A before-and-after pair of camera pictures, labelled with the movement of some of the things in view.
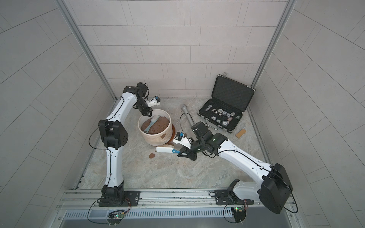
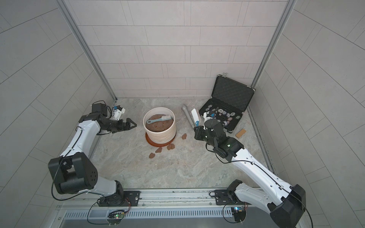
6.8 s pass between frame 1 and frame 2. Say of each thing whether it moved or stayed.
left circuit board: stayed
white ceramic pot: moved
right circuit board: stayed
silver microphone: stayed
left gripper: moved
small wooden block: stayed
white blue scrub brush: moved
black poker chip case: stayed
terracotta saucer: moved
